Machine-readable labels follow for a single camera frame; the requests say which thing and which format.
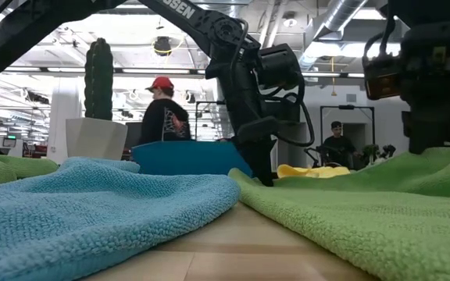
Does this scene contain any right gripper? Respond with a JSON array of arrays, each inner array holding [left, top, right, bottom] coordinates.
[[399, 23, 450, 155]]

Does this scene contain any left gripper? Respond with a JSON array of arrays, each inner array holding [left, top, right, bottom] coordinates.
[[205, 58, 302, 188]]

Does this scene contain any yellow microfiber towel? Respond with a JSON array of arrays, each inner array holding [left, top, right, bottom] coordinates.
[[277, 164, 352, 180]]

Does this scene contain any green microfiber towel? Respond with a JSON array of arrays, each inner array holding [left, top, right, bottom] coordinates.
[[0, 154, 59, 187], [227, 147, 450, 281]]

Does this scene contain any blue microfiber towel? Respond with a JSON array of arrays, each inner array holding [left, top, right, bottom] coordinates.
[[0, 157, 242, 281]]

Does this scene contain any teal plastic bin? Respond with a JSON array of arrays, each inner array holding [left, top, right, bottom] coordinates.
[[131, 140, 254, 177]]

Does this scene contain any black background monitor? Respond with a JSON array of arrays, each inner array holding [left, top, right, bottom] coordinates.
[[125, 121, 144, 149]]

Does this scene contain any black ceiling device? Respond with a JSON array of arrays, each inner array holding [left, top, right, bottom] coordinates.
[[153, 36, 173, 56]]

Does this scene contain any white hexagonal planter pot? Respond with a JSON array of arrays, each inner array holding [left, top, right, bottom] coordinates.
[[65, 117, 129, 162]]

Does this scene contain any green cactus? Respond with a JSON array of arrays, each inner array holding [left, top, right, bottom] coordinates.
[[84, 37, 115, 121]]

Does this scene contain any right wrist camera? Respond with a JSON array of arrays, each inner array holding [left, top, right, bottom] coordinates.
[[362, 54, 402, 101]]

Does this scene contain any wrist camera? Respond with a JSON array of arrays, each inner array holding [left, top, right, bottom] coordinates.
[[362, 54, 402, 101], [255, 42, 304, 91]]

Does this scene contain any black metal frame stand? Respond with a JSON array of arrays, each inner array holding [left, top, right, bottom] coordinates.
[[320, 104, 376, 157]]

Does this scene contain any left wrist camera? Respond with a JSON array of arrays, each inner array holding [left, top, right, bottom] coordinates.
[[255, 42, 304, 91]]

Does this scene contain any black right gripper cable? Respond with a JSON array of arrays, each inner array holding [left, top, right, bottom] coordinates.
[[363, 15, 397, 59]]

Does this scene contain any silver spiral ceiling duct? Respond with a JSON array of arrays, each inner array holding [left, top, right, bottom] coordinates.
[[298, 0, 370, 71]]

